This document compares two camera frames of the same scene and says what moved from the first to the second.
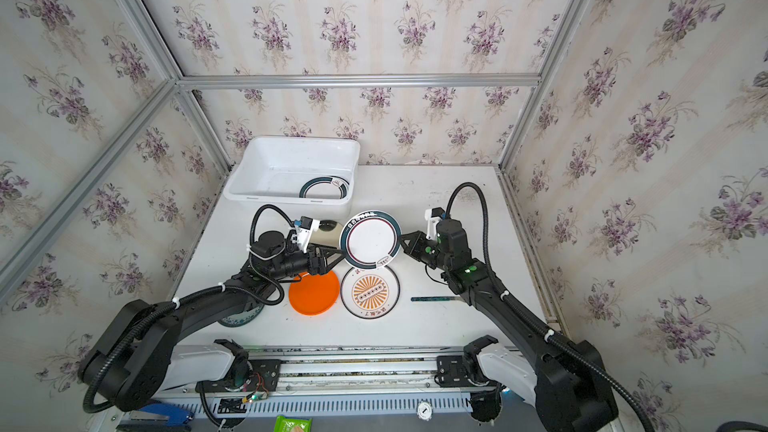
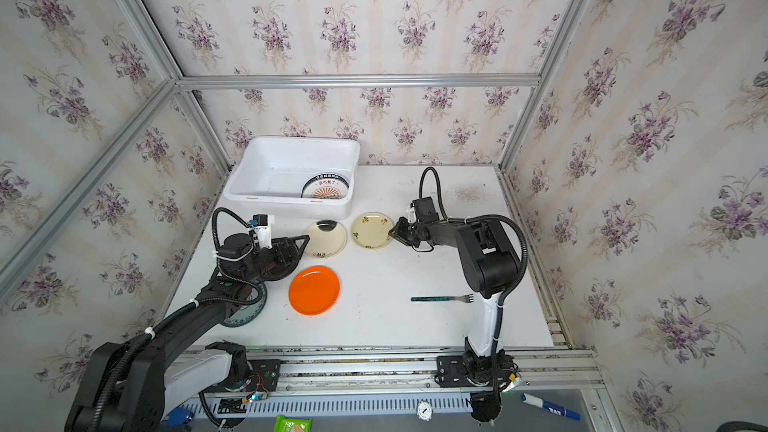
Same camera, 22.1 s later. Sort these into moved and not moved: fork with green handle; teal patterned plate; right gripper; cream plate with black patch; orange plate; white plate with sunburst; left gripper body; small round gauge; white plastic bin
Moved: white plate with sunburst; left gripper body; right gripper
Not moved: white plastic bin; cream plate with black patch; teal patterned plate; small round gauge; fork with green handle; orange plate
